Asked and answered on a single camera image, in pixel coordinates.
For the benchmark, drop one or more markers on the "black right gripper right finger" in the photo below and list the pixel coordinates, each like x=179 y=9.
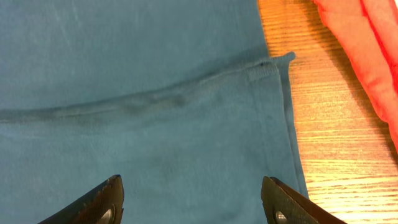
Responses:
x=283 y=204

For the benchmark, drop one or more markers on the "blue polo shirt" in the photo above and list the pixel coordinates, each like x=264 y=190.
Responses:
x=180 y=98

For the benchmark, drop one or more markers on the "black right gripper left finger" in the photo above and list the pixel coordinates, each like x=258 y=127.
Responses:
x=103 y=204

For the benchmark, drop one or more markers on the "red shirt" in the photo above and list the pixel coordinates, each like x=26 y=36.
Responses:
x=367 y=31

